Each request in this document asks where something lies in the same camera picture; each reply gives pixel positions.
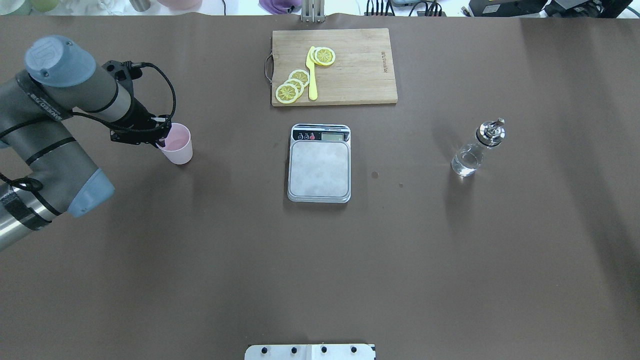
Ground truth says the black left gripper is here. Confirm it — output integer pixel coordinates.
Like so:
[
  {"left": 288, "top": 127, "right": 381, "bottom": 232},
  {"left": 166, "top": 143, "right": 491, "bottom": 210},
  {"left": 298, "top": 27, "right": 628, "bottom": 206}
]
[{"left": 110, "top": 114, "right": 170, "bottom": 147}]

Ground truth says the pink plastic cup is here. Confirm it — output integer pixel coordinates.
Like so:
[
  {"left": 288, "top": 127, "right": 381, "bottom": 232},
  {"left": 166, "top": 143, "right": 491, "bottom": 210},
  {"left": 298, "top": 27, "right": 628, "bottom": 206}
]
[{"left": 157, "top": 123, "right": 194, "bottom": 166}]

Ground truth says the glass sauce bottle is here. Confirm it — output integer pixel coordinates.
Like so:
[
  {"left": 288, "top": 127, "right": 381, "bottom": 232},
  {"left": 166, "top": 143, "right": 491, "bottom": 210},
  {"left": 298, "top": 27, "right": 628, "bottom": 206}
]
[{"left": 450, "top": 117, "right": 506, "bottom": 177}]

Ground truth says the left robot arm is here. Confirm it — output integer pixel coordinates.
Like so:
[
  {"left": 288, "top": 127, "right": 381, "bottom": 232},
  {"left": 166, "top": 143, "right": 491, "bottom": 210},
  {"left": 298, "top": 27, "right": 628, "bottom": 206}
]
[{"left": 0, "top": 35, "right": 176, "bottom": 249}]

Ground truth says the digital kitchen scale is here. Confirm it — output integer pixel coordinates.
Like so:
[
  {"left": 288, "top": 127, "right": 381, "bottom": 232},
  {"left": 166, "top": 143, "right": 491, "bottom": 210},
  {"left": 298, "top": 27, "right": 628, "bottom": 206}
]
[{"left": 286, "top": 123, "right": 352, "bottom": 204}]

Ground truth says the lemon slice front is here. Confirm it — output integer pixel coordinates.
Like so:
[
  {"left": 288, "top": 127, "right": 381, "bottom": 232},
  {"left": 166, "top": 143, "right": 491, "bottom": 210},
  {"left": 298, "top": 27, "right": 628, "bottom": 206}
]
[{"left": 274, "top": 84, "right": 299, "bottom": 105}]

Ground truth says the lemon slice middle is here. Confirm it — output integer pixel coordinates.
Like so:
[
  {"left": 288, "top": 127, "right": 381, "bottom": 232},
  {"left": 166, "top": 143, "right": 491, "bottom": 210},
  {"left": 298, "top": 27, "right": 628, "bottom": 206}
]
[{"left": 283, "top": 79, "right": 306, "bottom": 97}]

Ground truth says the lemon slice back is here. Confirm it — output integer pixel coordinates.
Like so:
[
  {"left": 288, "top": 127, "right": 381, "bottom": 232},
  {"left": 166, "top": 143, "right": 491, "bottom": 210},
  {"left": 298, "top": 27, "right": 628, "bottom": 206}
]
[{"left": 288, "top": 69, "right": 310, "bottom": 87}]

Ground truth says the yellow plastic knife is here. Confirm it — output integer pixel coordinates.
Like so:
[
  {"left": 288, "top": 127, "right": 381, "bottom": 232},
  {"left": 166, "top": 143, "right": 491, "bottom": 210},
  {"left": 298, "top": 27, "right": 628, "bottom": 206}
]
[{"left": 305, "top": 46, "right": 318, "bottom": 101}]

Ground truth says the purple cloth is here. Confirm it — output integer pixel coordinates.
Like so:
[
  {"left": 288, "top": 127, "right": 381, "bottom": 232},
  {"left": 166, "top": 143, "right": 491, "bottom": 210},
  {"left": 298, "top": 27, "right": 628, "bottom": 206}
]
[{"left": 258, "top": 0, "right": 302, "bottom": 15}]

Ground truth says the lemon slice on knife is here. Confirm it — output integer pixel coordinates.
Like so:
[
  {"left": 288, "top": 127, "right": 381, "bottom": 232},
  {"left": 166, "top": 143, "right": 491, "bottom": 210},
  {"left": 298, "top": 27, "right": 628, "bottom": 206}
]
[{"left": 311, "top": 47, "right": 336, "bottom": 67}]

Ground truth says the wooden cutting board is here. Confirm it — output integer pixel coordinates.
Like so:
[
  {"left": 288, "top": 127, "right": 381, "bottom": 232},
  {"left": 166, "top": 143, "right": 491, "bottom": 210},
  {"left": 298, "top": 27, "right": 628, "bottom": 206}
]
[{"left": 270, "top": 28, "right": 398, "bottom": 107}]

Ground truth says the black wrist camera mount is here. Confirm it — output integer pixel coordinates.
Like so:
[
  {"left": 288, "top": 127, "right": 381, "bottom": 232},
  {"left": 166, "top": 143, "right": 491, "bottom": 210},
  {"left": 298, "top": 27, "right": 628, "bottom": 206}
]
[{"left": 102, "top": 60, "right": 143, "bottom": 96}]

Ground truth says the aluminium frame post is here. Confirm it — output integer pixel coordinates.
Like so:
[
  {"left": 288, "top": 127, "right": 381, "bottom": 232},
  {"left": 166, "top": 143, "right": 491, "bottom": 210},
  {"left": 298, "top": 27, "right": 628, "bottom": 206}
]
[{"left": 301, "top": 0, "right": 326, "bottom": 23}]

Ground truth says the white bracket plate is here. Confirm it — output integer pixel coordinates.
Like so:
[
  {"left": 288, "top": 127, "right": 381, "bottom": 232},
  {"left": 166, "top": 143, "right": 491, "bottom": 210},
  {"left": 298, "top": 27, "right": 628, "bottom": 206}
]
[{"left": 244, "top": 343, "right": 377, "bottom": 360}]

